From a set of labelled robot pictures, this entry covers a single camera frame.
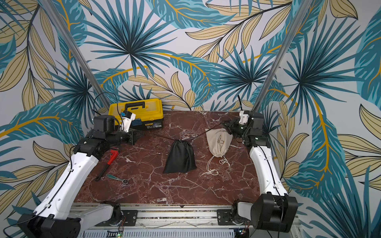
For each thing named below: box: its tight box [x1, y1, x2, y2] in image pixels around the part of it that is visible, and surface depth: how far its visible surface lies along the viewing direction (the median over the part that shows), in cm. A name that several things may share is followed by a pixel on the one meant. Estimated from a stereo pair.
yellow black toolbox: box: [108, 98, 164, 130], surface depth 100 cm
